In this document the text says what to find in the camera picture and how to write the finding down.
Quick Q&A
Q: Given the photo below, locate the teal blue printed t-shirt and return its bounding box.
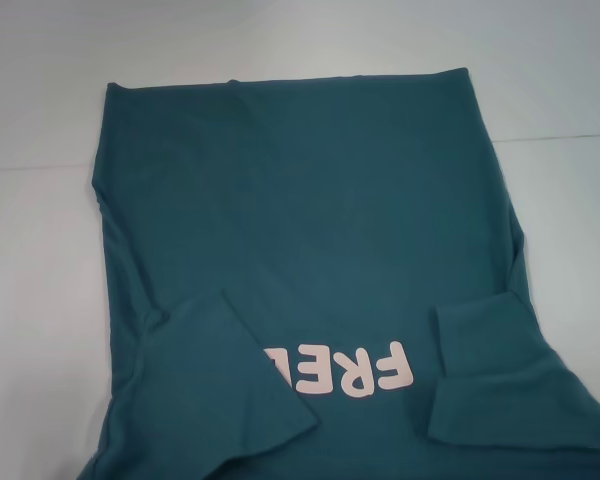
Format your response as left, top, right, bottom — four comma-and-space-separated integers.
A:
77, 66, 600, 480

